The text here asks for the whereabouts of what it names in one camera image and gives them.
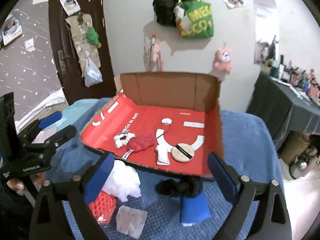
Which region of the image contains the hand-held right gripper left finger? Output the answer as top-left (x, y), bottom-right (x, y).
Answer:
top-left (29, 152), bottom-right (115, 240)

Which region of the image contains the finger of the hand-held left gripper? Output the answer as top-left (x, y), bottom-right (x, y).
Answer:
top-left (16, 112), bottom-right (62, 140)
top-left (37, 124), bottom-right (77, 155)

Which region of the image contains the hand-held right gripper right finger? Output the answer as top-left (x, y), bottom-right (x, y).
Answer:
top-left (207, 152), bottom-right (293, 240)

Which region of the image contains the white fluffy cloth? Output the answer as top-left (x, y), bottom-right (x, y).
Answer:
top-left (101, 159), bottom-right (142, 202)

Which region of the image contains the red foam mesh net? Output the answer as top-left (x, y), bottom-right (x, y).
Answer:
top-left (89, 191), bottom-right (117, 225)

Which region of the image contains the blue cloth pouch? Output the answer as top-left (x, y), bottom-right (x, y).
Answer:
top-left (179, 194), bottom-right (212, 227)

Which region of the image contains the black fuzzy cloth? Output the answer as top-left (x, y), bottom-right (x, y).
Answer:
top-left (155, 176), bottom-right (204, 198)

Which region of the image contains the brown cardboard box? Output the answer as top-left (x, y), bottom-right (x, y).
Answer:
top-left (79, 72), bottom-right (225, 178)

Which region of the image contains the person's left hand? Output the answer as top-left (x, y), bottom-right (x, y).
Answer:
top-left (5, 179), bottom-right (25, 197)

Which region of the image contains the pale pink cloth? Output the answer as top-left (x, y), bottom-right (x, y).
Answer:
top-left (35, 126), bottom-right (59, 143)

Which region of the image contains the white crumpled paper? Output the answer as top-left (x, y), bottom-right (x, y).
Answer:
top-left (37, 87), bottom-right (69, 110)

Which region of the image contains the light blue cloth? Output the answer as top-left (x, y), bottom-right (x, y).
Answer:
top-left (60, 99), bottom-right (100, 128)

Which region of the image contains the blue knitted blanket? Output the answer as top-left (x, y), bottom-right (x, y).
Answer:
top-left (50, 99), bottom-right (285, 240)

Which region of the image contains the small white red plush toy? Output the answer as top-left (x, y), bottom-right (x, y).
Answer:
top-left (114, 132), bottom-right (137, 148)

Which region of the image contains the round beige powder puff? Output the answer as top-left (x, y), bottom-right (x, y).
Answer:
top-left (171, 143), bottom-right (193, 163)

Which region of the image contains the clear plastic packet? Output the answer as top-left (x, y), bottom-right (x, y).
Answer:
top-left (115, 205), bottom-right (148, 239)

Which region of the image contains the red knit cloth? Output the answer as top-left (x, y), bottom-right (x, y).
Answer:
top-left (122, 134), bottom-right (154, 161)

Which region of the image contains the white folded cloth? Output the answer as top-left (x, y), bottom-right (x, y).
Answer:
top-left (155, 144), bottom-right (173, 166)

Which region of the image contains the clear hanging plastic bag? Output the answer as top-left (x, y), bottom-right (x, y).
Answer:
top-left (84, 52), bottom-right (103, 88)

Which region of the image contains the red printed paper bag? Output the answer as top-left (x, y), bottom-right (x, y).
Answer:
top-left (81, 92), bottom-right (213, 177)

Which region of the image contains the brown box under table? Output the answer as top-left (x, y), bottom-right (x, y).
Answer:
top-left (280, 131), bottom-right (310, 163)

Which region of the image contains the metal kettle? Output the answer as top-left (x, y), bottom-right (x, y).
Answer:
top-left (289, 152), bottom-right (315, 180)

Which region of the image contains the table with dark cloth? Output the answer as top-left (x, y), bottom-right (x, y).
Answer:
top-left (246, 71), bottom-right (320, 145)

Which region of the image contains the green plush toy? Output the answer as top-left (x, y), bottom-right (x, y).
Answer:
top-left (85, 27), bottom-right (102, 48)

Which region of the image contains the brown paper hanging organizer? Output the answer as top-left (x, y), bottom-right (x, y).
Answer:
top-left (65, 12), bottom-right (102, 78)

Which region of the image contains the dark brown door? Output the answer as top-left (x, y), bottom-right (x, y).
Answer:
top-left (48, 0), bottom-right (118, 105)

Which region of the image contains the pink plush toy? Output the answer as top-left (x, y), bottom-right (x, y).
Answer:
top-left (212, 48), bottom-right (233, 79)

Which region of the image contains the photo print on door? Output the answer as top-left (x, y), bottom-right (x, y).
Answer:
top-left (59, 0), bottom-right (81, 15)

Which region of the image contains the pink hanging toy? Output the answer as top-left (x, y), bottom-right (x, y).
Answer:
top-left (145, 32), bottom-right (165, 72)

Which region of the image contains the green printed tote bag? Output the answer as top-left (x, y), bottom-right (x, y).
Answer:
top-left (176, 0), bottom-right (215, 39)

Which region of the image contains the black hanging bag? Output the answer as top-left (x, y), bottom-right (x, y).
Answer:
top-left (152, 0), bottom-right (179, 27)

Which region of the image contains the white plush bag charm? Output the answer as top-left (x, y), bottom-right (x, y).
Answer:
top-left (174, 4), bottom-right (190, 29)

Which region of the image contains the metal door handle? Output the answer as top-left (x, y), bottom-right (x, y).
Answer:
top-left (57, 50), bottom-right (69, 75)

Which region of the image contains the wall poster with portrait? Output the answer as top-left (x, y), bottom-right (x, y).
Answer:
top-left (1, 12), bottom-right (23, 46)

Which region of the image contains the wall mirror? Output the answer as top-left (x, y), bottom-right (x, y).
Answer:
top-left (254, 0), bottom-right (280, 65)

